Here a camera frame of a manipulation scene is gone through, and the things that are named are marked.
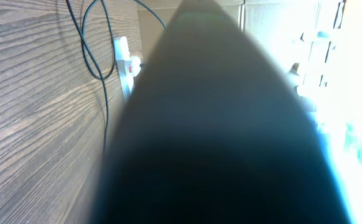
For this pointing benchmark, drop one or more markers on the white charger plug adapter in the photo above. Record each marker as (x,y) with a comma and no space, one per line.
(137,65)

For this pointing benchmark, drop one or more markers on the white power strip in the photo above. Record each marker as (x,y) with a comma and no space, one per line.
(124,65)

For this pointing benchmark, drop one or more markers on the blue Galaxy smartphone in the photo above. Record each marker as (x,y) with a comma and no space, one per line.
(212,134)

